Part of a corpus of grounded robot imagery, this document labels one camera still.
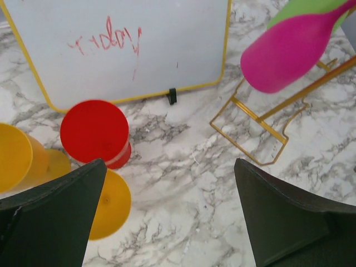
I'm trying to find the green wine glass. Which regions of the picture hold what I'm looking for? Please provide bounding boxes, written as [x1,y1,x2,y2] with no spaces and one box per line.
[267,0,346,29]

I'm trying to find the gold wire glass rack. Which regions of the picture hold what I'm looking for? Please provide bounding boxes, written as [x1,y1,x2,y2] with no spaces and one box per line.
[209,56,355,166]

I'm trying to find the pink wine glass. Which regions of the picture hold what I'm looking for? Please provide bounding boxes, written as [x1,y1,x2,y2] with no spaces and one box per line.
[240,1,355,93]

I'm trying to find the yellow wine glass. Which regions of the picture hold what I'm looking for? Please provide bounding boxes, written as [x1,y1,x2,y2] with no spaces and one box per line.
[89,169,131,240]
[1,123,71,193]

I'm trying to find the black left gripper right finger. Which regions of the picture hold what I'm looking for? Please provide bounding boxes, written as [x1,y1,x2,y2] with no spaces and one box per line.
[234,159,355,266]

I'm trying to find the red wine glass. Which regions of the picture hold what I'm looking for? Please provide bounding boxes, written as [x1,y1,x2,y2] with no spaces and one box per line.
[60,100,131,169]

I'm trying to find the yellow framed whiteboard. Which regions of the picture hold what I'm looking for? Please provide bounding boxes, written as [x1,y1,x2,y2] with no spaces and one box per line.
[1,1,231,112]

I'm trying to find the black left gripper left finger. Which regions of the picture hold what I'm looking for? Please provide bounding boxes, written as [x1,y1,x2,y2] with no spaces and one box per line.
[1,159,107,266]

